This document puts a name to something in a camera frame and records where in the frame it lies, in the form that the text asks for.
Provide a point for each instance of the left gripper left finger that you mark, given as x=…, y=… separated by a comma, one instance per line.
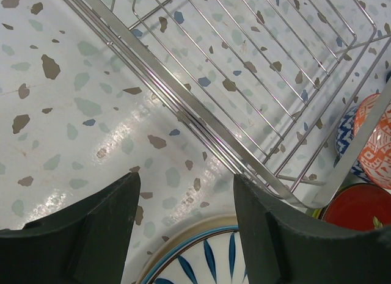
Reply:
x=86, y=242

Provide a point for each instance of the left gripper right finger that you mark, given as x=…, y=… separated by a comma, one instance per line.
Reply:
x=283, y=245

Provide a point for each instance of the wire dish rack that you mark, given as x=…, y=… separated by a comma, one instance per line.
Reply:
x=262, y=84

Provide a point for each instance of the beige plate underneath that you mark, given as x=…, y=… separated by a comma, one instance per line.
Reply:
x=187, y=233

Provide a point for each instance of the blue striped white plate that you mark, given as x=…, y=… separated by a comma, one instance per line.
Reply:
x=212, y=256

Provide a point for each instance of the red floral plate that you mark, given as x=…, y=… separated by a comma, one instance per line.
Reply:
x=361, y=207

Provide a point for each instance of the orange patterned bowl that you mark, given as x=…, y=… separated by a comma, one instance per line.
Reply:
x=375, y=156

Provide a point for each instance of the blue patterned bowl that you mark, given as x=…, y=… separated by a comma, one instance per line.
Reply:
x=344, y=136

